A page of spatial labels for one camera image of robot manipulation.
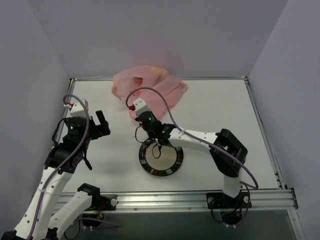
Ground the pink plastic bag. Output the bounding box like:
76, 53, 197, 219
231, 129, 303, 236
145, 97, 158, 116
111, 65, 187, 120

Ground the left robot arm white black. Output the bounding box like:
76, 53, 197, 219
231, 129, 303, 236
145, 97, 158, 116
1, 110, 111, 240

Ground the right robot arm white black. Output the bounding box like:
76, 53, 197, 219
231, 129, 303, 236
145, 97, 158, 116
135, 110, 248, 207

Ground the fake strawberry in bag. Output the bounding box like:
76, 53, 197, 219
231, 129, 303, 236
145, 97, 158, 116
134, 77, 144, 86

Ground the round plate dark rim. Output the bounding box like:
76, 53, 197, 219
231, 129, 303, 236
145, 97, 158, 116
138, 139, 184, 178

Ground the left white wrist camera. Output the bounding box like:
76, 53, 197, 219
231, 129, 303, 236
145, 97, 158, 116
64, 100, 86, 118

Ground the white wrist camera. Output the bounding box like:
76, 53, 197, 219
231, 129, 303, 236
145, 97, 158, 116
129, 98, 150, 116
64, 100, 86, 118

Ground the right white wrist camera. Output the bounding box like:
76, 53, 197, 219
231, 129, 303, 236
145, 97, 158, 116
129, 98, 150, 116

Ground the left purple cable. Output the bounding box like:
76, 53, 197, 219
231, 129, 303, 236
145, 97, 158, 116
26, 94, 118, 240

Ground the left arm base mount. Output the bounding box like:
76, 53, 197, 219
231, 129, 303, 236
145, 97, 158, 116
85, 194, 118, 213

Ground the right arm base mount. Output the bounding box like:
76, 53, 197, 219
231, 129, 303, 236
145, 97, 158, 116
206, 191, 252, 210

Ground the aluminium front rail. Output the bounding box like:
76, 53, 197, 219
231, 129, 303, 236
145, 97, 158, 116
40, 189, 298, 216

